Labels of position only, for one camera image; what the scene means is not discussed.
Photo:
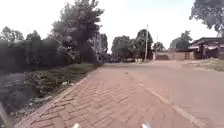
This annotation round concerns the group of trees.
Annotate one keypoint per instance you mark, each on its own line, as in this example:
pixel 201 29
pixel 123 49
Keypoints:
pixel 130 46

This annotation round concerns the red brick road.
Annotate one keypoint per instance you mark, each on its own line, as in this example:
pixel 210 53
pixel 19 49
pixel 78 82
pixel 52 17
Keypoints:
pixel 113 96

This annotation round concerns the utility pole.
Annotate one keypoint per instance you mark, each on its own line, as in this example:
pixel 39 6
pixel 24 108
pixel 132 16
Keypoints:
pixel 146 41

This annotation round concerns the large tree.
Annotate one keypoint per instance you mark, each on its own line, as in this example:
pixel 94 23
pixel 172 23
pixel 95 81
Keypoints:
pixel 80 30

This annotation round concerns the pale kerb line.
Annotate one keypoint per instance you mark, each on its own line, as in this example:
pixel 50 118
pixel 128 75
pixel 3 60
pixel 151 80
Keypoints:
pixel 166 101

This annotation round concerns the robot's own part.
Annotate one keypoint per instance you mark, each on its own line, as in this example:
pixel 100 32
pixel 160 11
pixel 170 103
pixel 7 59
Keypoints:
pixel 76 126
pixel 146 126

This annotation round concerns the weedy grass verge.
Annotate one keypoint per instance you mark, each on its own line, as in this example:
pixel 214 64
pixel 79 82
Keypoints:
pixel 40 83

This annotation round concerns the tall dark hedge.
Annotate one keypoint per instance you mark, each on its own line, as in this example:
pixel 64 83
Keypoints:
pixel 30 53

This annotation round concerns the grass patch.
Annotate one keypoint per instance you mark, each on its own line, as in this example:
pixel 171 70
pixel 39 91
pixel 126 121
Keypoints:
pixel 208 64

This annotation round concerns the low brick building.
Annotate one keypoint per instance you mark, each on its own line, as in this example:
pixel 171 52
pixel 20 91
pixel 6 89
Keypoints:
pixel 208 46

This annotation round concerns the overhanging tree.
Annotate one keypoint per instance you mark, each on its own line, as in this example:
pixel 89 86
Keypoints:
pixel 210 13

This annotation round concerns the boundary wall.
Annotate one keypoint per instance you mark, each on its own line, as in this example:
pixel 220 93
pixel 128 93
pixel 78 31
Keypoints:
pixel 175 55

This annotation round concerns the tree behind wall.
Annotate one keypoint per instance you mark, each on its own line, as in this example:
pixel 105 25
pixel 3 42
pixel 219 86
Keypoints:
pixel 181 41

